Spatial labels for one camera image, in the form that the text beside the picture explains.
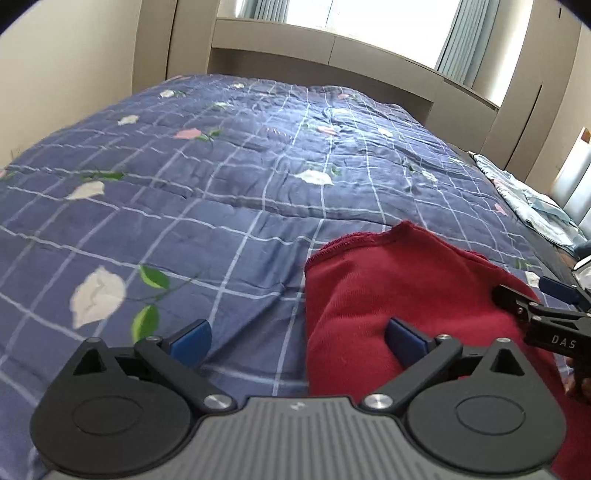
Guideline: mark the person's right hand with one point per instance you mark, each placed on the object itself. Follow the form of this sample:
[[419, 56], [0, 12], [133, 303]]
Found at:
[[582, 383]]

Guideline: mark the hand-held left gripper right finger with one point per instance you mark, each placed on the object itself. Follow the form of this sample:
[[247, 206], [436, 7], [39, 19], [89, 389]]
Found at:
[[406, 344]]

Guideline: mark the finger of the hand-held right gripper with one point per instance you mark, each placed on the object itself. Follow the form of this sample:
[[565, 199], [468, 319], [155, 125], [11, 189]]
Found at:
[[512, 300], [558, 288]]

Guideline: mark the beige wardrobe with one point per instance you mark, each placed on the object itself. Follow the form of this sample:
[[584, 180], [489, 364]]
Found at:
[[535, 69]]

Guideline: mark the small white object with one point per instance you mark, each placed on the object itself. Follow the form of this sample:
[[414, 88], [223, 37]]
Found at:
[[582, 277]]

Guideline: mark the light blue curtain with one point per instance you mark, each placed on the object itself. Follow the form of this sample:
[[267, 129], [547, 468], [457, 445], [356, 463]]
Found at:
[[466, 41], [263, 8]]

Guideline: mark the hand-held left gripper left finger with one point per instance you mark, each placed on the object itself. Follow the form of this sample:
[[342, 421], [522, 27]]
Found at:
[[191, 344]]

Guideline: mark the blue checked floral quilt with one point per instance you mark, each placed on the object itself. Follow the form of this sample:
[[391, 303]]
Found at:
[[207, 184]]

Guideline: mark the light blue patterned cloth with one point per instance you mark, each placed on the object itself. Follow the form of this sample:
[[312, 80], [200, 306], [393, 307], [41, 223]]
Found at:
[[531, 198]]

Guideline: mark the window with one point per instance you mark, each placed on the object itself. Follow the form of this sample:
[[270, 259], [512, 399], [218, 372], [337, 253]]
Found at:
[[383, 23]]

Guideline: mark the beige wooden headboard shelf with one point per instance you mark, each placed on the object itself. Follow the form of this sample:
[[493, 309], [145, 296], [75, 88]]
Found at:
[[346, 64]]

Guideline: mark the dark red sweater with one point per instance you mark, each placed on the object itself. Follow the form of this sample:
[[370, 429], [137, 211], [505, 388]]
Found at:
[[415, 286]]

